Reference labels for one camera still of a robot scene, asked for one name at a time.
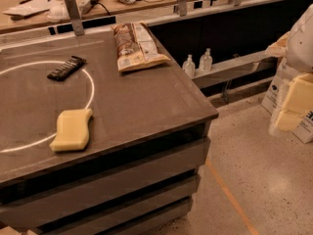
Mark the grey drawer cabinet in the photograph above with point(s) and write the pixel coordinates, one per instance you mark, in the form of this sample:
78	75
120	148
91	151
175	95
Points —
147	140

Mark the yellow sponge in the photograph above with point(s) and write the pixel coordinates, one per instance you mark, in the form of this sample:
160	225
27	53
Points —
72	130

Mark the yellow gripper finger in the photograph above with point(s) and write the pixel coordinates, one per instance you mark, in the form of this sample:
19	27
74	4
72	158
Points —
299	99
288	121

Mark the grey power strip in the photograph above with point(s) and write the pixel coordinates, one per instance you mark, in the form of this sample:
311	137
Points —
86	5

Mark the clear sanitizer bottle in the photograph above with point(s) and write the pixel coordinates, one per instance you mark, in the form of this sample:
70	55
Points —
206	61
189	67

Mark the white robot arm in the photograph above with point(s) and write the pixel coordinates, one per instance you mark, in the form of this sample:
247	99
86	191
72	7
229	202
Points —
300	47

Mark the white papers on desk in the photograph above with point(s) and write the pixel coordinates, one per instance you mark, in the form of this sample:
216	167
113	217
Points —
28	8

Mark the white crumpled mask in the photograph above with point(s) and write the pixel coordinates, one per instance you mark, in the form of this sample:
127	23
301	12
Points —
57	13

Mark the clear sanitizer bottle left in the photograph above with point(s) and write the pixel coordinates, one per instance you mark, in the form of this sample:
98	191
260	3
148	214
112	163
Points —
189	67

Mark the clear sanitizer bottle right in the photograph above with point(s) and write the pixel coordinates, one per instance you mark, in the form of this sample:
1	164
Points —
206	61

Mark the black rxbar chocolate bar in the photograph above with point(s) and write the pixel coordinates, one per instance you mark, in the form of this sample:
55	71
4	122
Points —
67	68

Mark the grey metal bracket left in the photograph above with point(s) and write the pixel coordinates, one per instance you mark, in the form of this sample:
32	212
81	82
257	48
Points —
74	16

